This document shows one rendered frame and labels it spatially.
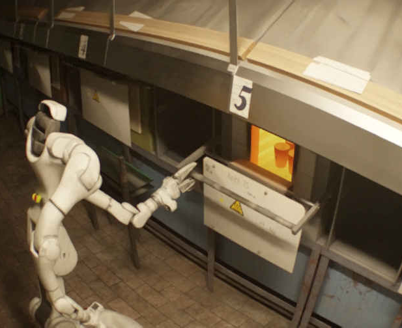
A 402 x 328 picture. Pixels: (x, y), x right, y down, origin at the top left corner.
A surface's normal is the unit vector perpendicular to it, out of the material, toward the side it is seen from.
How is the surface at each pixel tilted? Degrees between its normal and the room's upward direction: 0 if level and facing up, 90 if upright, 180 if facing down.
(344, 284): 90
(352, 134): 80
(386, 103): 33
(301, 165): 90
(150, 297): 0
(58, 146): 90
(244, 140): 90
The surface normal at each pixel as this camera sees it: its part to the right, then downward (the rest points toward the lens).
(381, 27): -0.41, -0.54
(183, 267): -0.01, -0.87
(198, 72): -0.72, 0.18
